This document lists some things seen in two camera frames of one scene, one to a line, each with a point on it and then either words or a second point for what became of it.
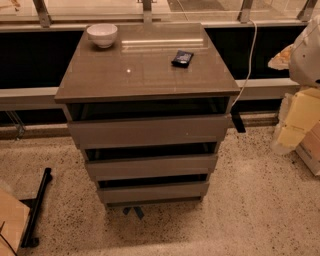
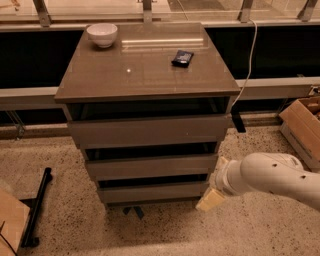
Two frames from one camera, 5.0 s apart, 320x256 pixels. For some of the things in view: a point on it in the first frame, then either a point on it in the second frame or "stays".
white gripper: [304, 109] -> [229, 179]
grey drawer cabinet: [149, 112] stays
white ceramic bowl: [102, 34] stays
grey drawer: [149, 193] stays
